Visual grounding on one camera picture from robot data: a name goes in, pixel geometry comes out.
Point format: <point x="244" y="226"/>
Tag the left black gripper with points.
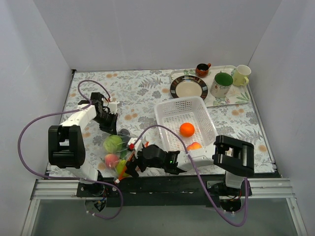
<point x="108" y="120"/>

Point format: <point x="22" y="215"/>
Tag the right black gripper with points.
<point x="134" y="163"/>

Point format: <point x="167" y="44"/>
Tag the fake green pear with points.
<point x="120" y="169"/>

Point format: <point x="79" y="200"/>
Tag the fake dark eggplant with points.
<point x="123" y="132"/>

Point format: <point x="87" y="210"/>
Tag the fake green apple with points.
<point x="113" y="144"/>

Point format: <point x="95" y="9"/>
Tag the fake pink peach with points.
<point x="111" y="160"/>

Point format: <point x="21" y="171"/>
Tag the clear zip top bag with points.
<point x="124" y="154"/>

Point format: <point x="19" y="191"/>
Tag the fake orange peach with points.
<point x="194" y="146"/>

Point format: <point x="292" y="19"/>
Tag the white plastic perforated basket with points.
<point x="172" y="114"/>

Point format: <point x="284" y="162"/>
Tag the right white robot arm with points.
<point x="235" y="156"/>

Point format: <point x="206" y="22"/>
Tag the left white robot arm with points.
<point x="65" y="141"/>

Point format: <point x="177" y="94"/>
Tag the floral table mat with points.
<point x="139" y="91"/>

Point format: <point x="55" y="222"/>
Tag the dark rimmed plate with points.
<point x="187" y="86"/>

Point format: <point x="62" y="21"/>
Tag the small brown cup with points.
<point x="202" y="70"/>

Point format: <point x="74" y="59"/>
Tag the green inside floral mug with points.
<point x="221" y="85"/>

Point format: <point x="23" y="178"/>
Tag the floral serving tray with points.
<point x="236" y="95"/>

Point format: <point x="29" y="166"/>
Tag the pale yellow mug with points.
<point x="241" y="75"/>

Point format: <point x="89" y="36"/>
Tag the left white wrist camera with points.
<point x="112" y="107"/>

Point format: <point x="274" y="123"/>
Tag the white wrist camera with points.
<point x="112" y="107"/>
<point x="135" y="143"/>

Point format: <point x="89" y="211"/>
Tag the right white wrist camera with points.
<point x="135" y="143"/>

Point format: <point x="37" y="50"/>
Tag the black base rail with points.
<point x="161" y="191"/>

